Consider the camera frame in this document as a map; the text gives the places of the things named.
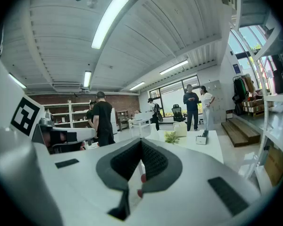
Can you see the black office chair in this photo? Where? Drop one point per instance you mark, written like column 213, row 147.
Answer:
column 178, row 114

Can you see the long ceiling light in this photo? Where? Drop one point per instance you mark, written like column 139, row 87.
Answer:
column 17, row 81
column 136, row 85
column 87, row 78
column 110, row 18
column 173, row 67

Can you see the stack of cardboard boxes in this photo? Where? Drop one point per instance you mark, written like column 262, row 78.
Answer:
column 254, row 106

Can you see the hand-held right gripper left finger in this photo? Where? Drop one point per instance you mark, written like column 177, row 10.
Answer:
column 122, row 163

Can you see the white open shelving unit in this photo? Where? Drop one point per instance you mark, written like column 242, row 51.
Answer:
column 70, row 114

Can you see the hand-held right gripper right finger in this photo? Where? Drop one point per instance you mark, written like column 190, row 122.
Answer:
column 155, row 161

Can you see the white teal tissue box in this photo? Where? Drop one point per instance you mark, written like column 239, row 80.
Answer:
column 202, row 138

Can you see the long white carton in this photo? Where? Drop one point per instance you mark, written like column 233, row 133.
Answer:
column 141, row 116

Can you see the white refrigerator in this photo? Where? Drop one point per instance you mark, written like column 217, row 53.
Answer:
column 113, row 121

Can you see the ceiling air conditioner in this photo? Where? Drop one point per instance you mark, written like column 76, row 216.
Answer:
column 67, row 87

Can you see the white long-legged work table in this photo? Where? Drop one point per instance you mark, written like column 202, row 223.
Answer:
column 139, row 122

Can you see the clothes rack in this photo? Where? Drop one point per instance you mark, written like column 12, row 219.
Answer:
column 243, row 91

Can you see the blue wall sign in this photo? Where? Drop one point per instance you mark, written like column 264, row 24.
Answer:
column 236, row 68

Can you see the brown cardboard box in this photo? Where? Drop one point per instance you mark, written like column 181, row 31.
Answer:
column 274, row 163

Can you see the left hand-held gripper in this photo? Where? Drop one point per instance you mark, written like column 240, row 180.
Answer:
column 4, row 98

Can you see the white metal shelving rack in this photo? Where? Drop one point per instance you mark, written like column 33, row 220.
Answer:
column 264, row 98

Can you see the cream organizer caddy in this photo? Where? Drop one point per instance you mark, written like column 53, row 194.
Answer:
column 180, row 129

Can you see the large window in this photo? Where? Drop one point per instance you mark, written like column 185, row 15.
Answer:
column 174, row 95

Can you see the peach artificial flowers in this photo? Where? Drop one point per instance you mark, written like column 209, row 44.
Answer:
column 171, row 138

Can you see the wooden cubby cabinet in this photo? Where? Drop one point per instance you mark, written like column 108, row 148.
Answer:
column 123, row 119

